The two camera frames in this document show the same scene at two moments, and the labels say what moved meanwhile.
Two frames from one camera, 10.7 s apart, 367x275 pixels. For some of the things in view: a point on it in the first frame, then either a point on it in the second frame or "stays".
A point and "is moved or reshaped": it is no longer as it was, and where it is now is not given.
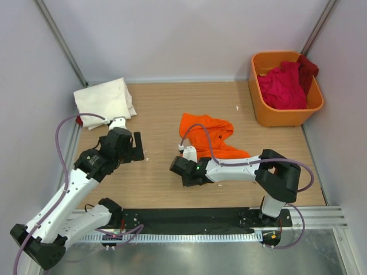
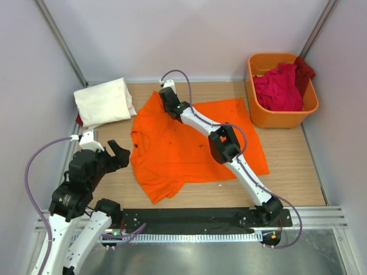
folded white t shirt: [108, 100] stays
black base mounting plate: [199, 221] stays
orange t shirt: [195, 136] is moved or reshaped
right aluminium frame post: [317, 27] stays
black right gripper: [187, 183] → [164, 108]
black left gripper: [135, 153] → [120, 159]
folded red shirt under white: [79, 120] stays
